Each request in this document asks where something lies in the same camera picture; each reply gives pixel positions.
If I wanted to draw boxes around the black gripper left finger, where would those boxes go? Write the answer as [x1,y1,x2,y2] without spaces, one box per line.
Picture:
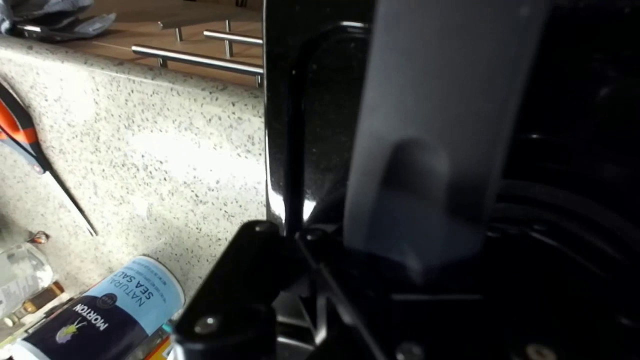
[173,219,388,360]

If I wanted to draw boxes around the black coil burner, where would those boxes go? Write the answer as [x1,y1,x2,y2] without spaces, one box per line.
[492,178,640,269]

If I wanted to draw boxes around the grey cloth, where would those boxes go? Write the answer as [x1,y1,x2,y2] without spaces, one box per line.
[0,0,119,44]

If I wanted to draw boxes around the clear glass bottle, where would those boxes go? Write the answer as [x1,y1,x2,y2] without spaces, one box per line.
[0,229,68,329]

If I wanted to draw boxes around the blue sea salt can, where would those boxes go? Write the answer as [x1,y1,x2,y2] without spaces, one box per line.
[19,254,188,360]

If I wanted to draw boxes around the black electric stove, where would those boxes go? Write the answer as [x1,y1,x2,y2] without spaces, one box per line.
[262,0,640,360]

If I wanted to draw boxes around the orange black scissors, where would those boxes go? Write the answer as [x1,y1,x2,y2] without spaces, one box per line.
[0,79,100,238]

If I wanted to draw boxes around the steel pot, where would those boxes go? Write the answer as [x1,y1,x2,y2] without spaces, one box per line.
[342,0,552,272]

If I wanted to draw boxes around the metal drawer bar handle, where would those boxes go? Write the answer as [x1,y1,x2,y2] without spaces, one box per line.
[202,19,266,60]
[130,44,266,86]

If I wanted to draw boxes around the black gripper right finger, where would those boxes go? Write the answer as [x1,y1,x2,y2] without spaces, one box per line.
[483,229,640,360]

